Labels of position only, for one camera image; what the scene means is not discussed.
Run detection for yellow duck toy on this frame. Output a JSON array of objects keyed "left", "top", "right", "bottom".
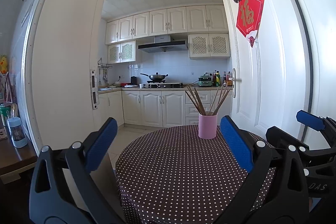
[{"left": 0, "top": 54, "right": 8, "bottom": 74}]

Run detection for utensil rail with hanging utensils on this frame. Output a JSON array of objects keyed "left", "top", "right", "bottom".
[{"left": 97, "top": 57, "right": 113, "bottom": 85}]

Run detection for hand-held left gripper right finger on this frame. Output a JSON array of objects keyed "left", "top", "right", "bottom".
[{"left": 219, "top": 115, "right": 311, "bottom": 224}]

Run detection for wide lattice door cabinet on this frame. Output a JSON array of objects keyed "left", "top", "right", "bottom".
[{"left": 188, "top": 33, "right": 231, "bottom": 59}]

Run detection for pink cup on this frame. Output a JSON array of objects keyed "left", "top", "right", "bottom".
[{"left": 198, "top": 112, "right": 218, "bottom": 140}]

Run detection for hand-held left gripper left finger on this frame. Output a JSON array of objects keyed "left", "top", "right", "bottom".
[{"left": 28, "top": 116, "right": 126, "bottom": 224}]

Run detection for white upper wall cabinets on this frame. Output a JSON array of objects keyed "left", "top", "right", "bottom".
[{"left": 105, "top": 5, "right": 229, "bottom": 45}]

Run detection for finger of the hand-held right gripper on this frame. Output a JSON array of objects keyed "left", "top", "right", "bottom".
[
  {"left": 265, "top": 127, "right": 336, "bottom": 170},
  {"left": 295, "top": 109, "right": 336, "bottom": 140}
]

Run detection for white base cabinets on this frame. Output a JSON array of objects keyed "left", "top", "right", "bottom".
[{"left": 98, "top": 89, "right": 233, "bottom": 128}]

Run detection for green cup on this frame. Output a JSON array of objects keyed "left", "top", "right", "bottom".
[{"left": 0, "top": 104, "right": 17, "bottom": 127}]

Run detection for blue water bottle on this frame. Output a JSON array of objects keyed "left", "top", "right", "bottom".
[{"left": 7, "top": 117, "right": 28, "bottom": 148}]

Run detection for small lattice door cabinet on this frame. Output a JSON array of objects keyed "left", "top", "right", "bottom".
[{"left": 108, "top": 41, "right": 136, "bottom": 64}]

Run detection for wok with lid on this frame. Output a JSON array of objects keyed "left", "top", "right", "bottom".
[{"left": 140, "top": 72, "right": 168, "bottom": 82}]

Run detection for bunch of wooden chopsticks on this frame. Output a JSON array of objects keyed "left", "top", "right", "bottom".
[{"left": 185, "top": 84, "right": 231, "bottom": 116}]

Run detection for range hood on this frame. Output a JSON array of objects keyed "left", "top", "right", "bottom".
[{"left": 138, "top": 35, "right": 189, "bottom": 53}]

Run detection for white door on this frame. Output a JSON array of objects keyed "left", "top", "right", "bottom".
[{"left": 217, "top": 0, "right": 313, "bottom": 146}]

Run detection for brown polka dot tablecloth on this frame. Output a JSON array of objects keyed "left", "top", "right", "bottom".
[{"left": 115, "top": 125, "right": 277, "bottom": 224}]

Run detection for silver door handle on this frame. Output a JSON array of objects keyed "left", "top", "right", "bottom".
[{"left": 228, "top": 68, "right": 242, "bottom": 98}]

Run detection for metal door strike plate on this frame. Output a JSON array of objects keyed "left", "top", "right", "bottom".
[{"left": 90, "top": 69, "right": 99, "bottom": 110}]

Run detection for gas stove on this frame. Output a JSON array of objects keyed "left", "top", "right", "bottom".
[{"left": 144, "top": 81, "right": 185, "bottom": 88}]

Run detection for red paper door decoration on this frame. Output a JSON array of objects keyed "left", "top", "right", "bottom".
[{"left": 236, "top": 0, "right": 265, "bottom": 48}]

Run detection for green electric cooker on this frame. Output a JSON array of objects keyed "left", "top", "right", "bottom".
[{"left": 197, "top": 74, "right": 213, "bottom": 87}]

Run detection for wooden side table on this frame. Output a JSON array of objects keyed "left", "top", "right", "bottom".
[{"left": 0, "top": 135, "right": 38, "bottom": 184}]

